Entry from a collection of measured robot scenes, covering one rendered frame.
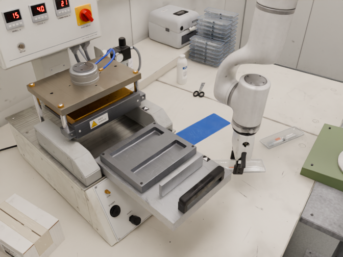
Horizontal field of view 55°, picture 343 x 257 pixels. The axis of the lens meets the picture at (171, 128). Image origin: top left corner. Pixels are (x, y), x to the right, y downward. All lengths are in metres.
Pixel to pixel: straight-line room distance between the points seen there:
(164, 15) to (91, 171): 1.21
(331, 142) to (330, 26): 1.98
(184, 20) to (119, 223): 1.22
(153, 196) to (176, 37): 1.22
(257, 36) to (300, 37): 2.48
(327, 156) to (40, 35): 1.01
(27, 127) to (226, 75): 0.65
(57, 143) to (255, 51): 0.57
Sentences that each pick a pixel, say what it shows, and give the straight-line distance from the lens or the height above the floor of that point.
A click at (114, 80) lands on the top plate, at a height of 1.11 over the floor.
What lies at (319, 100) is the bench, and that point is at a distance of 1.67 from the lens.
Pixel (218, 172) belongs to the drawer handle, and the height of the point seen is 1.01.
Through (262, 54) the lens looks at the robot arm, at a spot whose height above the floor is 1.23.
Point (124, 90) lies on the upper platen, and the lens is 1.01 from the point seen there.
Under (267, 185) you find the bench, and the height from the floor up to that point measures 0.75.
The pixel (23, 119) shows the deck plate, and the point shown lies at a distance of 1.20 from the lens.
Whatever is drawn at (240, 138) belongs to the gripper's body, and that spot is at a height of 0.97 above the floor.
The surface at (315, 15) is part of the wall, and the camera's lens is 3.22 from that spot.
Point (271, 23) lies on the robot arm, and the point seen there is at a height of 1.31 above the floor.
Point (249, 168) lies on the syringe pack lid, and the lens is 1.11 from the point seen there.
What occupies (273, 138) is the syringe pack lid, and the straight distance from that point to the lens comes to 1.32.
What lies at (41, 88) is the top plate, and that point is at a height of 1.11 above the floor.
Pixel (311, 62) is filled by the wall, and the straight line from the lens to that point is 3.36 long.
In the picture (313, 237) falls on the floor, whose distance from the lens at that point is 2.05.
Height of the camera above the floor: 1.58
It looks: 38 degrees down
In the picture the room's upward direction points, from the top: straight up
